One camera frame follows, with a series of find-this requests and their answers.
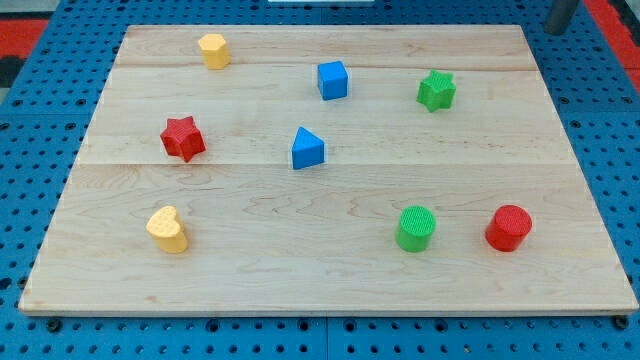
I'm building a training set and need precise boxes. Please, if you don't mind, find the wooden board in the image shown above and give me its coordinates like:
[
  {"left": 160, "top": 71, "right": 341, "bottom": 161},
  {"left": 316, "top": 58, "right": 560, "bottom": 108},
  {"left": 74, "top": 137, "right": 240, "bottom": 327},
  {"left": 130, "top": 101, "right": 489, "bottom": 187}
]
[{"left": 19, "top": 25, "right": 638, "bottom": 317}]

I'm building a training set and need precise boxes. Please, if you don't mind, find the blue triangle block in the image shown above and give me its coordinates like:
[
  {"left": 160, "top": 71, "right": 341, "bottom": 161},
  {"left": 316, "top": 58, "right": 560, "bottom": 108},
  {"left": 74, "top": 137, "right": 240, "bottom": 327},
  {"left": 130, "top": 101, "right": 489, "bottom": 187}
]
[{"left": 291, "top": 127, "right": 325, "bottom": 170}]

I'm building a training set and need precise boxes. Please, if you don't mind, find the blue cube block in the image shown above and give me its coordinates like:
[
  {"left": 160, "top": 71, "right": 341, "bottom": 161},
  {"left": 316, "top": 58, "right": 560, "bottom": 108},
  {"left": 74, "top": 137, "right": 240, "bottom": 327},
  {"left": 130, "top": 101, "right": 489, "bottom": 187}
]
[{"left": 317, "top": 61, "right": 349, "bottom": 101}]

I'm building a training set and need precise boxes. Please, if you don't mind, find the green cylinder block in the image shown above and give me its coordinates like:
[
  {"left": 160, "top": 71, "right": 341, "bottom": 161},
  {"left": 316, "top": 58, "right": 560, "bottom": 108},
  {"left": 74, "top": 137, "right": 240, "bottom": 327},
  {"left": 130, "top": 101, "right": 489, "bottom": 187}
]
[{"left": 395, "top": 205, "right": 437, "bottom": 253}]

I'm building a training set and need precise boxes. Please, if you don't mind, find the red star block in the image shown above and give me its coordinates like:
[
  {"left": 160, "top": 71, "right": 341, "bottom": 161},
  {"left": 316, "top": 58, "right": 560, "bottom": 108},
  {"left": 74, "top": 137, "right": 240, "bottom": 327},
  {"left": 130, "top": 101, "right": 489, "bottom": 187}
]
[{"left": 160, "top": 116, "right": 206, "bottom": 163}]

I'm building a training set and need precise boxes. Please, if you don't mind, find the green star block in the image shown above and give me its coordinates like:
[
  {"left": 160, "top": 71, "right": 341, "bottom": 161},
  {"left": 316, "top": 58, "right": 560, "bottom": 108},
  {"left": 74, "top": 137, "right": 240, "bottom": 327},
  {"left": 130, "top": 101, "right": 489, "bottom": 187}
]
[{"left": 416, "top": 70, "right": 457, "bottom": 112}]

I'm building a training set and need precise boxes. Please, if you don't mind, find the yellow heart block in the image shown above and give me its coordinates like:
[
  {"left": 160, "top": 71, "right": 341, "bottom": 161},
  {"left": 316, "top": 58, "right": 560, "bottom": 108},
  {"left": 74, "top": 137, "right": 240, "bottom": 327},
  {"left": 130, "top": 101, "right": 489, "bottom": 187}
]
[{"left": 145, "top": 206, "right": 188, "bottom": 254}]

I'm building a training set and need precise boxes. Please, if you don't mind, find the yellow hexagon block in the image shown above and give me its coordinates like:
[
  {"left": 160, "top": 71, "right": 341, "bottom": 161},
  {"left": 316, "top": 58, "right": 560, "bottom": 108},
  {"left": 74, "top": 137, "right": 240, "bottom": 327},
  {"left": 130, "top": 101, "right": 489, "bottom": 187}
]
[{"left": 198, "top": 33, "right": 231, "bottom": 70}]

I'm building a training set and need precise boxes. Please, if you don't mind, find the red cylinder block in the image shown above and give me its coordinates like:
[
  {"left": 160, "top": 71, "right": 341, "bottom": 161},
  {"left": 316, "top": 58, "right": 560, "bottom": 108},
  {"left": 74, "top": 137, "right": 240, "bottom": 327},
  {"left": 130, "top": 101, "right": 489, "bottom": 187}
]
[{"left": 485, "top": 204, "right": 533, "bottom": 252}]

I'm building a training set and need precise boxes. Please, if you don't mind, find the grey metal rod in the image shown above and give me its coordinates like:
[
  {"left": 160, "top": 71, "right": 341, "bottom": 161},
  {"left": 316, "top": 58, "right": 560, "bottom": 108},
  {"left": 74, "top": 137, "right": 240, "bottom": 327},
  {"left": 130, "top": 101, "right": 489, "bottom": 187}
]
[{"left": 543, "top": 0, "right": 580, "bottom": 36}]

